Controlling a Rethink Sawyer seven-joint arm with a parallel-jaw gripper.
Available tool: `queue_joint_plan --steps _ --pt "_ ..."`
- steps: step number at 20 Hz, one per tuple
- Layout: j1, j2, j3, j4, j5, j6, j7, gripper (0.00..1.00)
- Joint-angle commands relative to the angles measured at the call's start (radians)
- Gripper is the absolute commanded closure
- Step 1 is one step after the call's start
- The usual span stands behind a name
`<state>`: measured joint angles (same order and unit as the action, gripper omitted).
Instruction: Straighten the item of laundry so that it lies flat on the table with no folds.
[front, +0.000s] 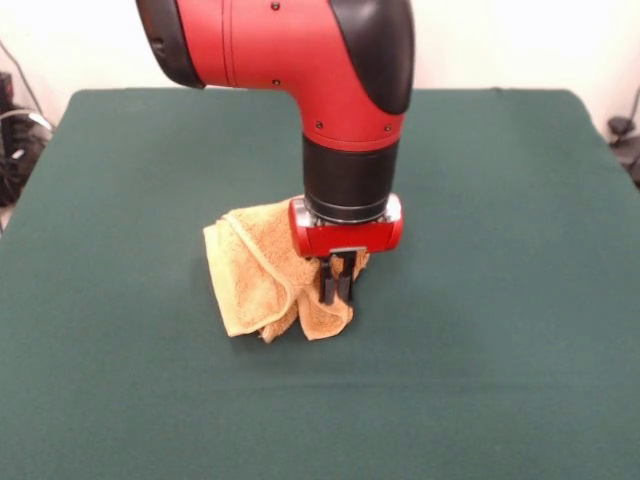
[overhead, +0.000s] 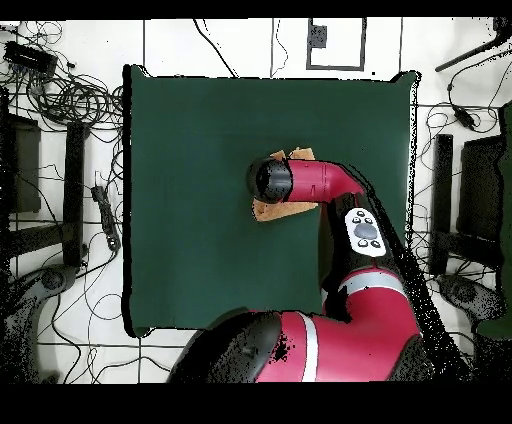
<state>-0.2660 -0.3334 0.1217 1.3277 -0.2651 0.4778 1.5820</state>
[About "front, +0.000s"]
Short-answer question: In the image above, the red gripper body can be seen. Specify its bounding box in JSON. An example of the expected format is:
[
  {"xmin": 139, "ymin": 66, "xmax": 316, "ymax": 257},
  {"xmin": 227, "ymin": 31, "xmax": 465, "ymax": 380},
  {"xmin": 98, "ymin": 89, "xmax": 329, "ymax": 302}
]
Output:
[{"xmin": 288, "ymin": 209, "xmax": 405, "ymax": 259}]

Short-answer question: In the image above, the black equipment with cables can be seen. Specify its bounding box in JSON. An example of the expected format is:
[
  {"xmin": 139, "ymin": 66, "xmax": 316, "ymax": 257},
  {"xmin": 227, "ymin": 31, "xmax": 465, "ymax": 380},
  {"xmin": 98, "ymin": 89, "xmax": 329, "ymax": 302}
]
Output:
[{"xmin": 0, "ymin": 72, "xmax": 54, "ymax": 207}]

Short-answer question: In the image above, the small black device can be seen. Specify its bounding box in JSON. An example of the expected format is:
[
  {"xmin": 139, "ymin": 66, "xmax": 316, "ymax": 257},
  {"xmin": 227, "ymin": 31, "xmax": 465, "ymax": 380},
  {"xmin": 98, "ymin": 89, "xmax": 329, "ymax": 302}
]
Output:
[{"xmin": 607, "ymin": 115, "xmax": 640, "ymax": 189}]

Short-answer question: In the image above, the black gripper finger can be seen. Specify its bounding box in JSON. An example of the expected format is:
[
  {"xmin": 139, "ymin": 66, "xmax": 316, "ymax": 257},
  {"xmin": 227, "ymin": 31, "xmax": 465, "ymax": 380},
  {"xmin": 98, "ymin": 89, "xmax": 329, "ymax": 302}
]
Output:
[
  {"xmin": 319, "ymin": 255, "xmax": 338, "ymax": 306},
  {"xmin": 337, "ymin": 251, "xmax": 359, "ymax": 304}
]

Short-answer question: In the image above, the orange terry towel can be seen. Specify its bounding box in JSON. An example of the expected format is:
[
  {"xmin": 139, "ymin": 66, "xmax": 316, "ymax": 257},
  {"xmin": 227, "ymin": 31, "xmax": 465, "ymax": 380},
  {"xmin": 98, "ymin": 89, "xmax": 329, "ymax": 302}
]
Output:
[{"xmin": 202, "ymin": 197, "xmax": 371, "ymax": 344}]

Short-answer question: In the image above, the dark green table cloth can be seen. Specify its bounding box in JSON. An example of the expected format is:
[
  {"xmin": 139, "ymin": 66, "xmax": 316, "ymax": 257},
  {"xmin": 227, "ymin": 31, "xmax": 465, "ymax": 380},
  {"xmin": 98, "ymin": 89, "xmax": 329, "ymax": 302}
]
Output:
[{"xmin": 0, "ymin": 87, "xmax": 640, "ymax": 480}]

